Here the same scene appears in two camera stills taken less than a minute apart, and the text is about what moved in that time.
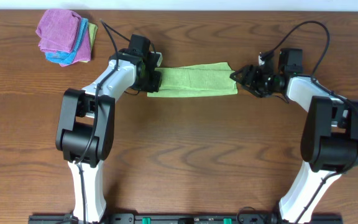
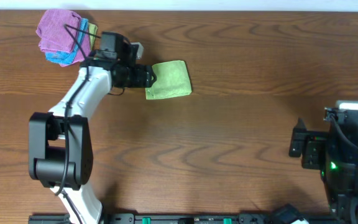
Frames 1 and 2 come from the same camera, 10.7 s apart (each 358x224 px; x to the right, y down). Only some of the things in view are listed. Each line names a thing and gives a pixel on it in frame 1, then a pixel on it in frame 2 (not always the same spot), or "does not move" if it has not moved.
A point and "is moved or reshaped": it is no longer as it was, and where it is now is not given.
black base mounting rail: x=185 y=219 does not move
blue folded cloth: x=66 y=58 does not move
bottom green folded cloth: x=92 y=32 does not move
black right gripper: x=256 y=71 → x=312 y=144
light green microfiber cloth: x=196 y=80 is moved or reshaped
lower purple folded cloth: x=83 y=53 does not move
